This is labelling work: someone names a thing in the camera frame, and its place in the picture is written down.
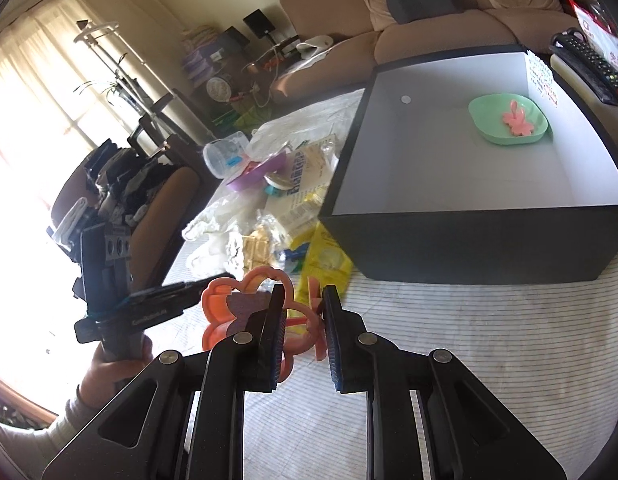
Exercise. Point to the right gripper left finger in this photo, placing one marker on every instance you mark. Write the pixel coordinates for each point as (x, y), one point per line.
(249, 361)

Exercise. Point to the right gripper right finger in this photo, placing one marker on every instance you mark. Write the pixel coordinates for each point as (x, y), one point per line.
(405, 414)

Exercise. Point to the purple plastic plate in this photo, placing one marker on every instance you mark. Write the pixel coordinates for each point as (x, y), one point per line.
(255, 172)

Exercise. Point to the person left hand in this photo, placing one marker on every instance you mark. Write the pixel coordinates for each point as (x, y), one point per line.
(99, 384)

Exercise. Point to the yellow snack packet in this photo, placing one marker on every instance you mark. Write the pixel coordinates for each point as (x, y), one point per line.
(325, 263)

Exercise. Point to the clear plastic bag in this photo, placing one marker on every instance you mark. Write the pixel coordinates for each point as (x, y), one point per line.
(206, 236)

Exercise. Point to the clear baby bottle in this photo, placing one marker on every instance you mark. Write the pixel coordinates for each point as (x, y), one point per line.
(222, 156)

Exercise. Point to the striped table cloth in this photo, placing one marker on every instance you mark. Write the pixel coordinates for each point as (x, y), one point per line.
(532, 392)

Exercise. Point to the black white storage box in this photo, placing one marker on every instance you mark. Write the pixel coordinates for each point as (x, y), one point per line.
(419, 195)

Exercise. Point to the green plastic plate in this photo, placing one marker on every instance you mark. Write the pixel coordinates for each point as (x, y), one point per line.
(486, 112)

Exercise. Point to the pink flower cutter in plate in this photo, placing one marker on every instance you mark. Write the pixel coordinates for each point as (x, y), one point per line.
(515, 119)

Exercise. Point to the brown sofa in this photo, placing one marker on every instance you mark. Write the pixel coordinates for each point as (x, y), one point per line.
(369, 33)

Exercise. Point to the dark grey cushion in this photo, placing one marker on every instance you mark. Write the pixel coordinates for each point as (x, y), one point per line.
(408, 11)

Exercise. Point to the black tv remote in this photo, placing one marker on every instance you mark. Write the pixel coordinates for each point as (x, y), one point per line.
(591, 67)

